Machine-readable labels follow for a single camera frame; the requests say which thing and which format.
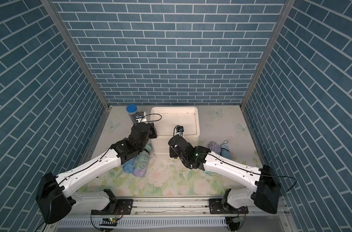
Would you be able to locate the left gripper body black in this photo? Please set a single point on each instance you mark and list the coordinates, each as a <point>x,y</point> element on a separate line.
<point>151,134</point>

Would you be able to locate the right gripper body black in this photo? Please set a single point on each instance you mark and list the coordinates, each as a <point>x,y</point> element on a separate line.
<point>173,152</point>

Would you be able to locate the green umbrella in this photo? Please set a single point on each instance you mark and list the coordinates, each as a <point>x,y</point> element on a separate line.
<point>143,158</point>

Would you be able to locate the purple umbrella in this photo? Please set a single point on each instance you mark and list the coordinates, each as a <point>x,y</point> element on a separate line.
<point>140,173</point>
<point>215,147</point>

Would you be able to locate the blue umbrella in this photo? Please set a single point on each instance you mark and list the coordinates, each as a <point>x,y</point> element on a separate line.
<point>128,167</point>
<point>225,151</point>

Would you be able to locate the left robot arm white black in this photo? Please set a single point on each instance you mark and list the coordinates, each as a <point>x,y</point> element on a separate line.
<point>56,195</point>

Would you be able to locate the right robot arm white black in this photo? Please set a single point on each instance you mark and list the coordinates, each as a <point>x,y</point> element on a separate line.
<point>262,185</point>

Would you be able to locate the white plastic drawer cabinet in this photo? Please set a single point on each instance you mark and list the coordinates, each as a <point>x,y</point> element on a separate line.
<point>165,120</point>

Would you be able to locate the pencil tube blue lid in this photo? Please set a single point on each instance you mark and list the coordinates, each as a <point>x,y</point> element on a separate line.
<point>132,112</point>

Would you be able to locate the floral table mat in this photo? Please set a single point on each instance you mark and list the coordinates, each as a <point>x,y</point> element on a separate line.
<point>164,177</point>

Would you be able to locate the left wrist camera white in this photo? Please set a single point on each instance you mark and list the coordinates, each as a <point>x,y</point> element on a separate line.
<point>140,117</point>

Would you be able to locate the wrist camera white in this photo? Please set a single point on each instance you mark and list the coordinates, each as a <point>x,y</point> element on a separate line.
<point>140,117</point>
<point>179,130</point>

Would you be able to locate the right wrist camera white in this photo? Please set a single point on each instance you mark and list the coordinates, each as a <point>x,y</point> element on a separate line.
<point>179,130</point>

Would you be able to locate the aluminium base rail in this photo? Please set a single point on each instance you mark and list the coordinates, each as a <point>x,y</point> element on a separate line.
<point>180,214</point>

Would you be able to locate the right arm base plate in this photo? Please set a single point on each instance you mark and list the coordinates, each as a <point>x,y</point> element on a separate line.
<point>220,206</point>

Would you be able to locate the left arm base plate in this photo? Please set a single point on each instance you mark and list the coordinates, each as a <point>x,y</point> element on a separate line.
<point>120,207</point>

